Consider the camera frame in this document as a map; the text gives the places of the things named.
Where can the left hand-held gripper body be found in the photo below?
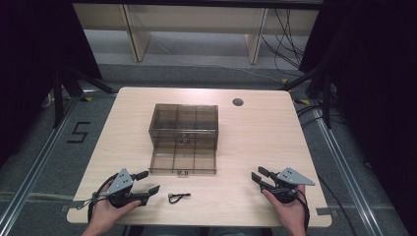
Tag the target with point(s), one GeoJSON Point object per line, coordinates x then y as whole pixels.
{"type": "Point", "coordinates": [119, 183]}

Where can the person's right hand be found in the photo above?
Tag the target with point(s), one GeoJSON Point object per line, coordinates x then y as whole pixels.
{"type": "Point", "coordinates": [291, 213]}

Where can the transparent brown drawer cabinet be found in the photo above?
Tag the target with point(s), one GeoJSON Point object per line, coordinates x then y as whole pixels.
{"type": "Point", "coordinates": [183, 119]}

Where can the black metal stand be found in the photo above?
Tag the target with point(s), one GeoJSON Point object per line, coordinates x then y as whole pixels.
{"type": "Point", "coordinates": [59, 98]}
{"type": "Point", "coordinates": [326, 98]}

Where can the transparent brown divided drawer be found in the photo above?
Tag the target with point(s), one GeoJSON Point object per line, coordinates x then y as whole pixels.
{"type": "Point", "coordinates": [183, 159]}

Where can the yellow black floor tape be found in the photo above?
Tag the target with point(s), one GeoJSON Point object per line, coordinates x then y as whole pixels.
{"type": "Point", "coordinates": [302, 101]}
{"type": "Point", "coordinates": [87, 98]}

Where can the black curtain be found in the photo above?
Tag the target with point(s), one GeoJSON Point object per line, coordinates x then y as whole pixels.
{"type": "Point", "coordinates": [29, 65]}
{"type": "Point", "coordinates": [377, 82]}

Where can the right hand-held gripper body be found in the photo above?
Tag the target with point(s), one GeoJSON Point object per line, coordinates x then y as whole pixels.
{"type": "Point", "coordinates": [291, 178]}

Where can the light wooden shelf unit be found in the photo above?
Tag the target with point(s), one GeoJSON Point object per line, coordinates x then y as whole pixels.
{"type": "Point", "coordinates": [196, 19]}

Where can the person's left hand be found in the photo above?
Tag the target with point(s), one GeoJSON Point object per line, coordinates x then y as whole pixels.
{"type": "Point", "coordinates": [106, 214]}

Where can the aluminium floor rail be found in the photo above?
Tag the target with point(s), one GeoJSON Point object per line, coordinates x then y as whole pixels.
{"type": "Point", "coordinates": [344, 170]}
{"type": "Point", "coordinates": [36, 167]}

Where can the grey tape strip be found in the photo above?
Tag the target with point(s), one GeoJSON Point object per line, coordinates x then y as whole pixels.
{"type": "Point", "coordinates": [77, 205]}
{"type": "Point", "coordinates": [324, 211]}

